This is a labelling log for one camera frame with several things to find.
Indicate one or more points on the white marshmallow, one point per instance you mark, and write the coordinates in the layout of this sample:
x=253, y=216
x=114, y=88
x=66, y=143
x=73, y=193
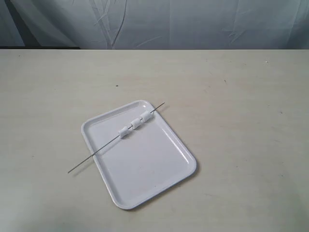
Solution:
x=124, y=132
x=145, y=116
x=136, y=123

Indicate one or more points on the white plastic tray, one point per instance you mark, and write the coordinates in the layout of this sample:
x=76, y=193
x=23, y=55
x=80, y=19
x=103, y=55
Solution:
x=146, y=162

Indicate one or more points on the grey wrinkled backdrop cloth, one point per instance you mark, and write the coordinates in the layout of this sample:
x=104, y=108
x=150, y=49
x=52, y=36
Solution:
x=155, y=24

